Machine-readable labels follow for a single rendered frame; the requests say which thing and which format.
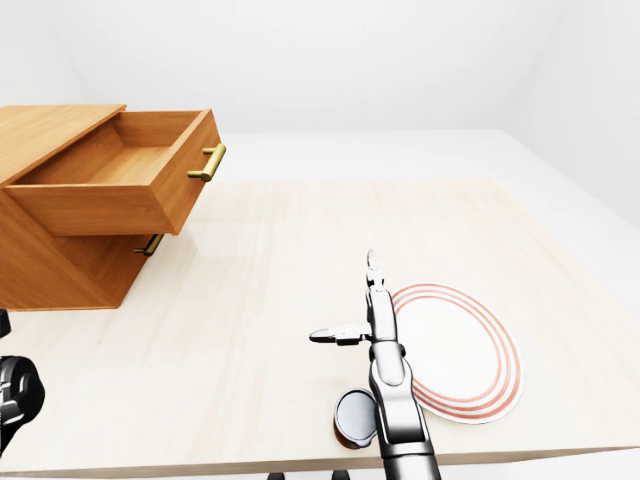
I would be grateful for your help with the closed wooden drawer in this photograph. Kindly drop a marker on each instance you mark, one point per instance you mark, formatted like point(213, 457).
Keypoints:
point(105, 267)

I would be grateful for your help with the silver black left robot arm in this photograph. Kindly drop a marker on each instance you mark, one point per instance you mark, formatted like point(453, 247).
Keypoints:
point(20, 395)

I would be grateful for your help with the small dark shape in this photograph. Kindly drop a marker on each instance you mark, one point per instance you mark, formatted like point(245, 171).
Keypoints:
point(340, 475)
point(276, 476)

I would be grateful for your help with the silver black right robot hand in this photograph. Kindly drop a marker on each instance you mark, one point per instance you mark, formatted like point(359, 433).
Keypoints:
point(382, 320)

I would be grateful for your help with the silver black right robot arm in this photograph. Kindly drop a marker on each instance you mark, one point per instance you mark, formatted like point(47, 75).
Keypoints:
point(400, 410)

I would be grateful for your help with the open wooden drawer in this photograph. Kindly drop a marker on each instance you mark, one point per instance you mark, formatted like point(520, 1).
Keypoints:
point(125, 165)

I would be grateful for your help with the tin with silver lid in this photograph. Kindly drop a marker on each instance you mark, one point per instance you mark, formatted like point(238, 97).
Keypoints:
point(354, 414)

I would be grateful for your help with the white plate with red rings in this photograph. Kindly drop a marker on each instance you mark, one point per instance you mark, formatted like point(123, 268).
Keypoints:
point(450, 350)

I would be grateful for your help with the wooden cabinet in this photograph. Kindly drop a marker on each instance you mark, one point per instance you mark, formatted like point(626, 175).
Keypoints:
point(35, 260)

